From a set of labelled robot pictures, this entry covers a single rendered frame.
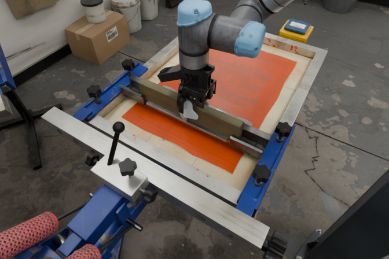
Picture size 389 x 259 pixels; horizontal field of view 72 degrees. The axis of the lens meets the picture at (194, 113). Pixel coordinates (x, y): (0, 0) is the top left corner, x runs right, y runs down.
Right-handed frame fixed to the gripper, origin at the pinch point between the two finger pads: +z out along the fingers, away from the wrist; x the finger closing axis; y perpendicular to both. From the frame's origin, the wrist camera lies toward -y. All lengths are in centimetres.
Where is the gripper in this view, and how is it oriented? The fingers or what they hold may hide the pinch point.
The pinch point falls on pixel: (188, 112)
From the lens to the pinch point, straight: 83.9
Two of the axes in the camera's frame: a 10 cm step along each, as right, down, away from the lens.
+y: 8.5, 3.9, -3.5
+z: 0.0, 6.8, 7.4
